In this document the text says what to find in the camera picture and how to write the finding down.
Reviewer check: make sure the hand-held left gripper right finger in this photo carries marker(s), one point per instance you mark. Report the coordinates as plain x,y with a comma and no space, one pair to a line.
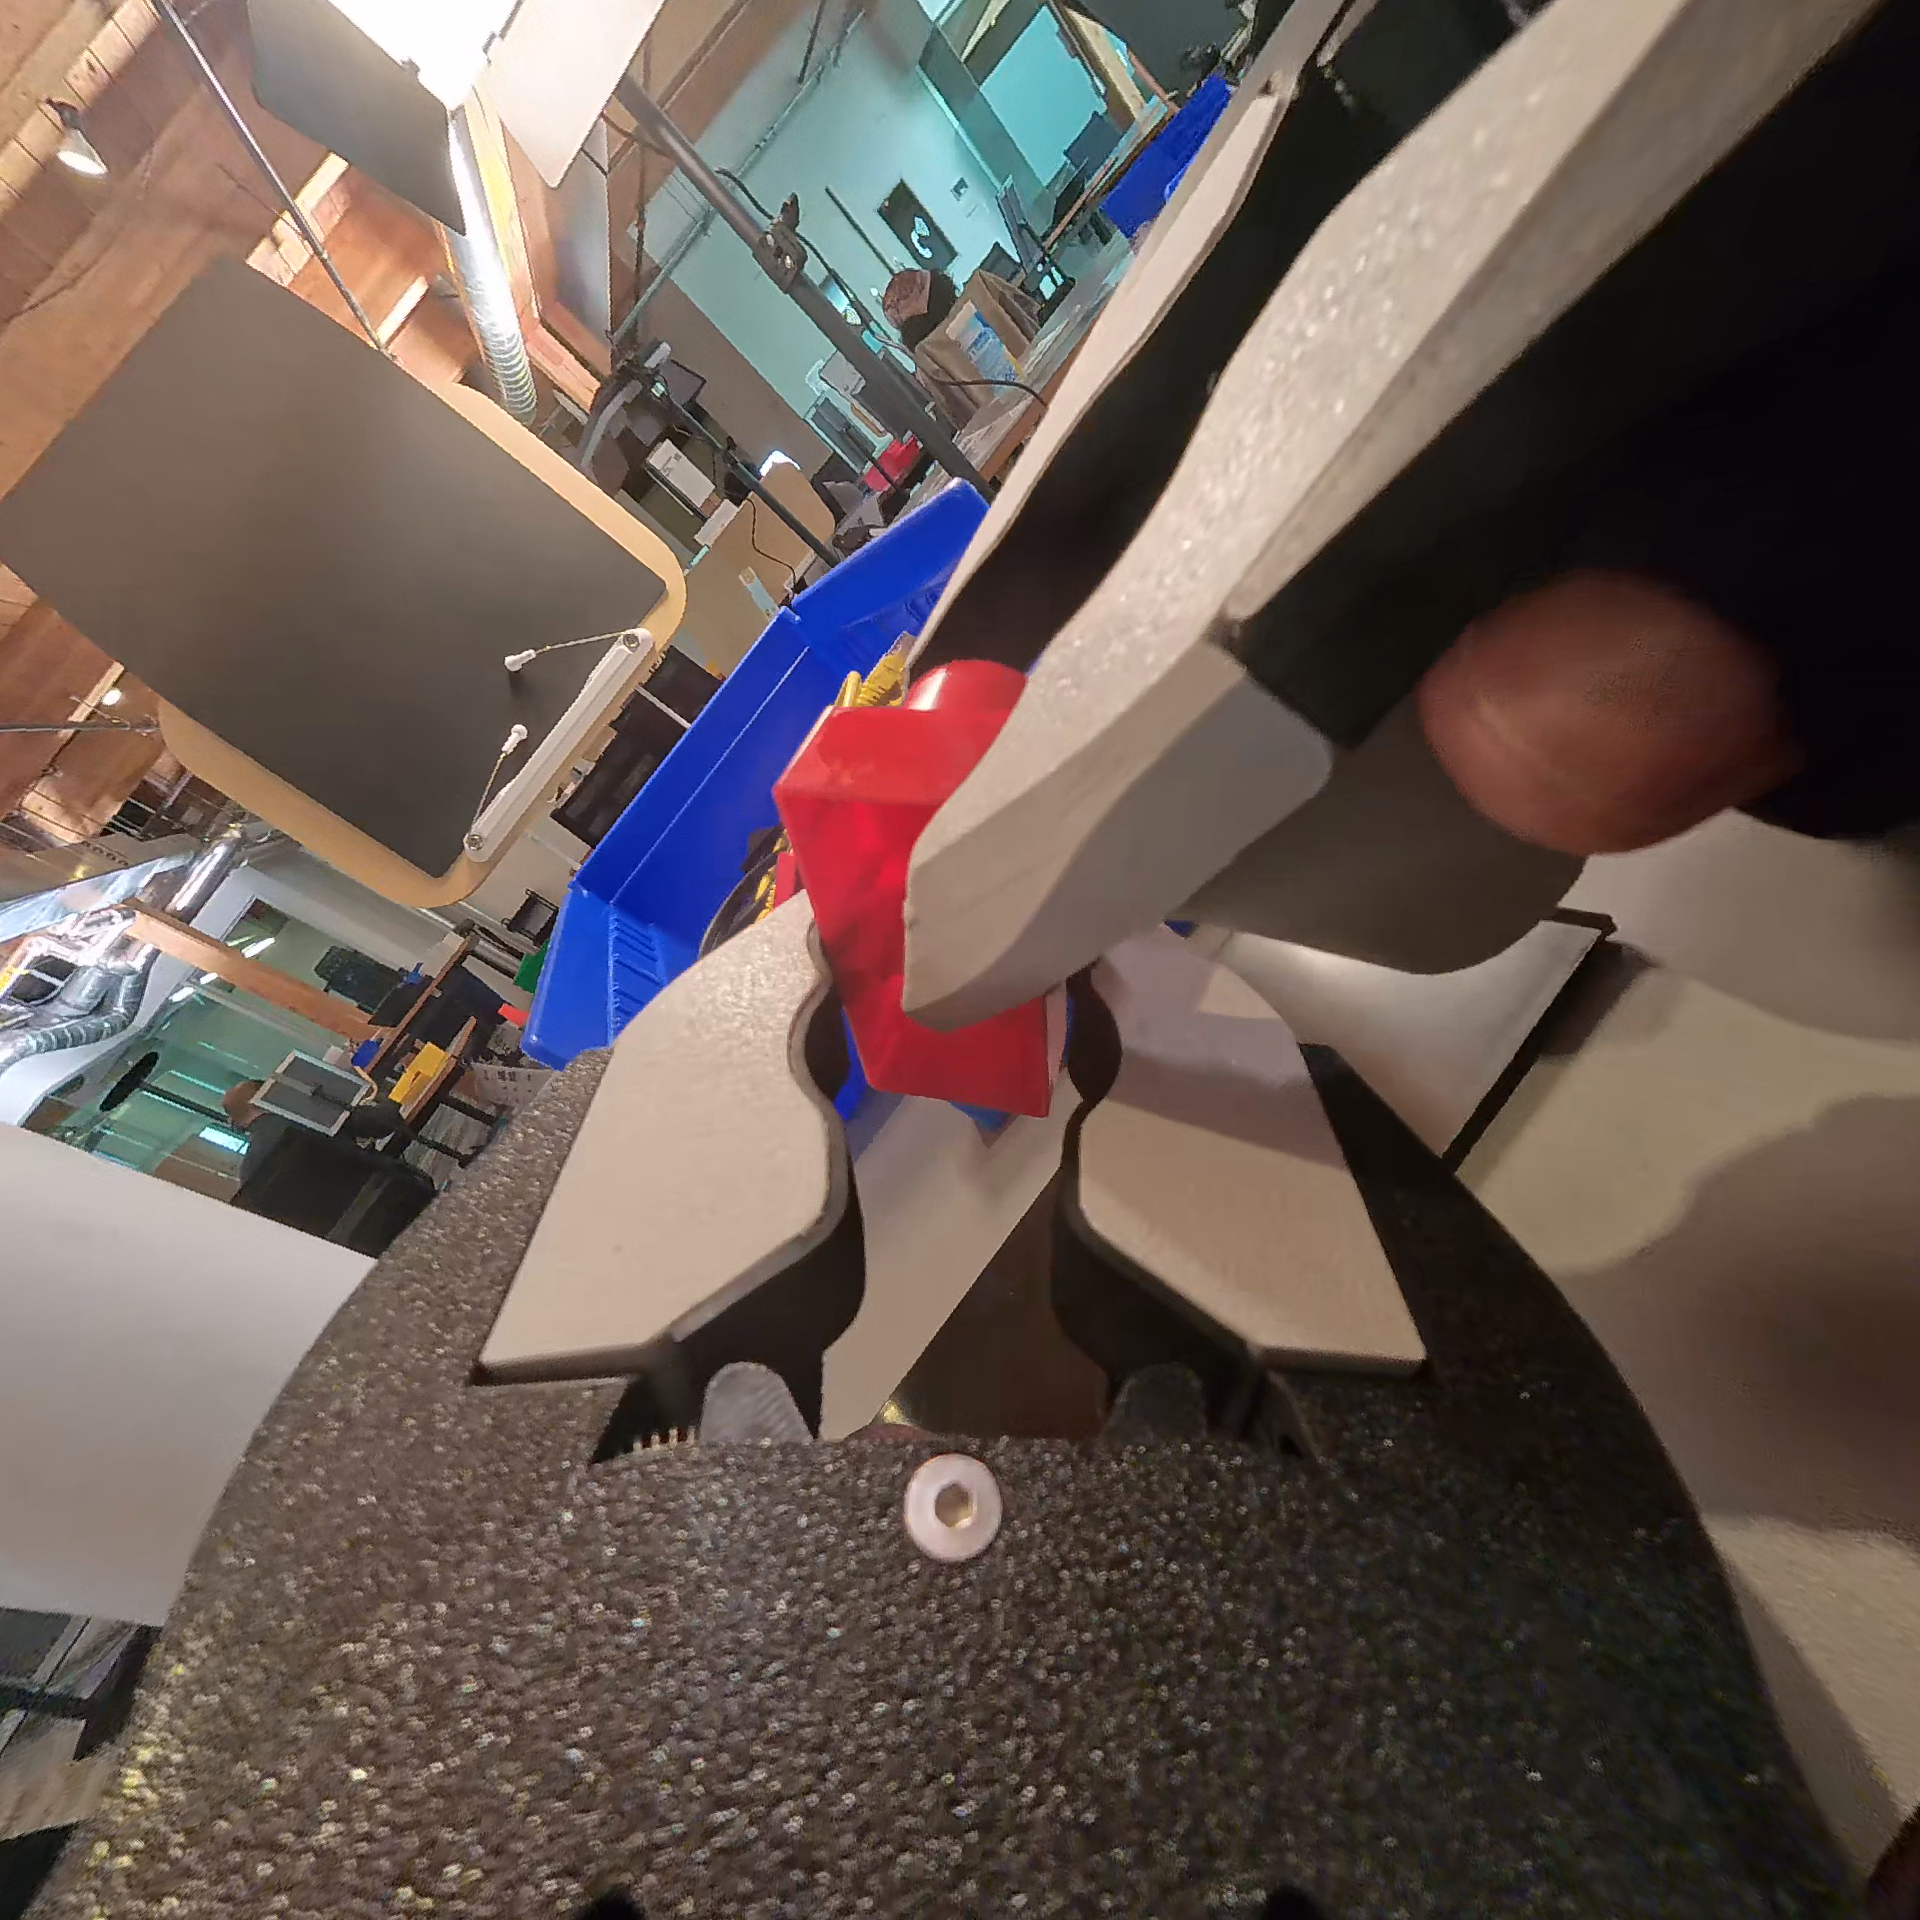
1244,1245

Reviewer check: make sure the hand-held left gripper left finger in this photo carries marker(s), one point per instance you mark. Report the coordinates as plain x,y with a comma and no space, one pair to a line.
675,1185

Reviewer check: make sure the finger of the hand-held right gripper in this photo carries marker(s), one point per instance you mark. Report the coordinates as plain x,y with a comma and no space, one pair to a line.
1095,360
1201,630

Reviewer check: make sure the red toy brick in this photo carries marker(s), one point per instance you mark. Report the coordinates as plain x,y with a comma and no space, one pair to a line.
855,841

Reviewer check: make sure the person's right hand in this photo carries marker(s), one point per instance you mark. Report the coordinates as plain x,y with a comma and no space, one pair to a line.
1605,704

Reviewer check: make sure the cardboard box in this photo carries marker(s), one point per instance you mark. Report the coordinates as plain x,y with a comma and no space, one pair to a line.
982,353

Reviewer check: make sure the small blue plastic bin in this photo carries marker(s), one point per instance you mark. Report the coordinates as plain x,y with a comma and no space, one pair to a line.
1162,181

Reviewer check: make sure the black light stand pole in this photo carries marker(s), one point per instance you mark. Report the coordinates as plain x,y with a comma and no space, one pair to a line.
782,248

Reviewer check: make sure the small grey monitor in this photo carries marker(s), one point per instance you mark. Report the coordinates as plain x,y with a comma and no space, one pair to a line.
309,1082

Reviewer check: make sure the studio light panel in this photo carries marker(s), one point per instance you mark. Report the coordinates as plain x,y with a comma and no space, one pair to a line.
375,135

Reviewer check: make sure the black panel with wooden rim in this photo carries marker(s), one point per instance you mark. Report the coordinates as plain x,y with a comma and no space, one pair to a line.
301,525

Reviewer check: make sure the ceiling spot lamp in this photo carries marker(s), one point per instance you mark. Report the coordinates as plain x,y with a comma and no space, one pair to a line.
79,146

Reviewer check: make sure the long silver spiral duct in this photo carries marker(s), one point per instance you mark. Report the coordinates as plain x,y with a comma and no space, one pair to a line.
90,983

